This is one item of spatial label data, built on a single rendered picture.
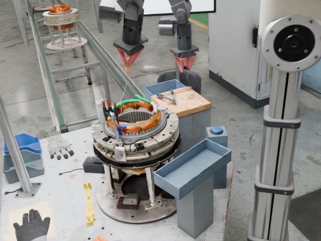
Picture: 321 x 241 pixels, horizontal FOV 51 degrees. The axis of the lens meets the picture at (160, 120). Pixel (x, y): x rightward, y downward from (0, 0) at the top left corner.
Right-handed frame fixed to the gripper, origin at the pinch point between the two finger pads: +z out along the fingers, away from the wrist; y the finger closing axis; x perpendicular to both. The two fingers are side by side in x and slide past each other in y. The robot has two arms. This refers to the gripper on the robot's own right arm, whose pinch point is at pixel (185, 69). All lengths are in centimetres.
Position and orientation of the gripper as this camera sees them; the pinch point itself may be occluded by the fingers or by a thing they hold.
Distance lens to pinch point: 142.3
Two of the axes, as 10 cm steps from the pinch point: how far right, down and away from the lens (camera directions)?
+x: 4.3, 4.4, -7.9
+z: 0.6, 8.6, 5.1
